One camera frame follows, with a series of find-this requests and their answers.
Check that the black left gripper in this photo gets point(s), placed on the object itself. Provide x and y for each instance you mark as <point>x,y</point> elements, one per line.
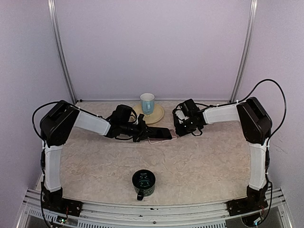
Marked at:
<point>142,134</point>

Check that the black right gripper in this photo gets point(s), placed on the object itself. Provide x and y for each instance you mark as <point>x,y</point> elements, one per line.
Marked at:
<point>181,132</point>

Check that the purple-edged smartphone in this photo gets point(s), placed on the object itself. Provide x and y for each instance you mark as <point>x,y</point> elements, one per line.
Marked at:
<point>164,133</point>

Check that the pink phone case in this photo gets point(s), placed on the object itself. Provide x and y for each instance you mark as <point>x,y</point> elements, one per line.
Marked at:
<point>158,141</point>

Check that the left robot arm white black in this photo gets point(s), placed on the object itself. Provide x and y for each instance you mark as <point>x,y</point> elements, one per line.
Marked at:
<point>55,129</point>

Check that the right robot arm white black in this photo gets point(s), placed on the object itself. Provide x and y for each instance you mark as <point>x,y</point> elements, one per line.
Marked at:
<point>256,126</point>

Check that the beige plate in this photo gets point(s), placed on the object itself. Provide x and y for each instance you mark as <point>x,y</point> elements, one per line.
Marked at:
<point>153,118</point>

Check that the light blue mug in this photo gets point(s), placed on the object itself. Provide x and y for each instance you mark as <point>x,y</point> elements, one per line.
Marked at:
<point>147,103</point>

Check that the black mug with green print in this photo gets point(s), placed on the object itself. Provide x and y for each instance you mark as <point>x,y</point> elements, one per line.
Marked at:
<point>144,183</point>

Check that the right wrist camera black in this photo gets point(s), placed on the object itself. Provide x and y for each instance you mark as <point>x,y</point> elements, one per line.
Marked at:
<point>178,113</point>

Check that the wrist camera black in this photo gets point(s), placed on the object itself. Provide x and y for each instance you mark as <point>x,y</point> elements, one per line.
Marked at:
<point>139,118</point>
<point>178,113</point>

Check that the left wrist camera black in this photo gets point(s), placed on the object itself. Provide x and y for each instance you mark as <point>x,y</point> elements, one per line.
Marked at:
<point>139,118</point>

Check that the aluminium front rail frame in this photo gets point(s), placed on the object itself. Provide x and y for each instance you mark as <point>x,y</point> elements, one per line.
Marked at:
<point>201,215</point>

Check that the right aluminium corner post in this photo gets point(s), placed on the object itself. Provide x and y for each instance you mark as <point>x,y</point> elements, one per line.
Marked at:
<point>246,48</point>

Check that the aluminium corner post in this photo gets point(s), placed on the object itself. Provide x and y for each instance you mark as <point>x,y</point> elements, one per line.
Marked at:
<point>246,48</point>
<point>56,31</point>

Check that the left aluminium corner post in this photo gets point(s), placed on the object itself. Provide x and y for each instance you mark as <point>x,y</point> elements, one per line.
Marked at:
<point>56,31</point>

